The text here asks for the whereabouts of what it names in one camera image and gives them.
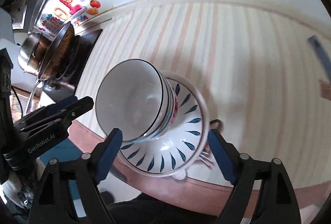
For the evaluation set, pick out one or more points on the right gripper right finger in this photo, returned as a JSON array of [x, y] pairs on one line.
[[276, 202]]

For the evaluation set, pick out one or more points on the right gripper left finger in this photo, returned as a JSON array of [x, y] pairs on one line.
[[52, 200]]

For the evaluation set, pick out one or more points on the white bowl black rim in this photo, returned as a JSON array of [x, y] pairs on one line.
[[132, 98]]

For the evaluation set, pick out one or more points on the white bowl coloured dots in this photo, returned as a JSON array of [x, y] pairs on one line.
[[166, 117]]

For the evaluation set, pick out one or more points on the floral rose bowl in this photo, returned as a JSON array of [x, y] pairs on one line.
[[173, 109]]

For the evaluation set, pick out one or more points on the metal wok pan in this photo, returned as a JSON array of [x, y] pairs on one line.
[[54, 58]]

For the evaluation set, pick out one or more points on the steel pot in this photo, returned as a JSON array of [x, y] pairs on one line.
[[32, 52]]

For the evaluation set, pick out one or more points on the blue leaf pattern plate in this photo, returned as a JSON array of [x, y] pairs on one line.
[[175, 141]]

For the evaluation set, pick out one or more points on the pink rimmed floral plate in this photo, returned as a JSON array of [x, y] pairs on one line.
[[196, 99]]

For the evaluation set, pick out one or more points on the striped table mat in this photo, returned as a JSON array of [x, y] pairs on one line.
[[255, 69]]

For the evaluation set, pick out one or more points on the brown mat label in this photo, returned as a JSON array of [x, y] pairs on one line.
[[325, 89]]

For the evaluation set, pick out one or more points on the yellow fruit magnet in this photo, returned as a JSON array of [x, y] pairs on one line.
[[92, 11]]

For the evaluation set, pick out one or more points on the orange fruit magnet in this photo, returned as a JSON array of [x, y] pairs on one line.
[[95, 4]]

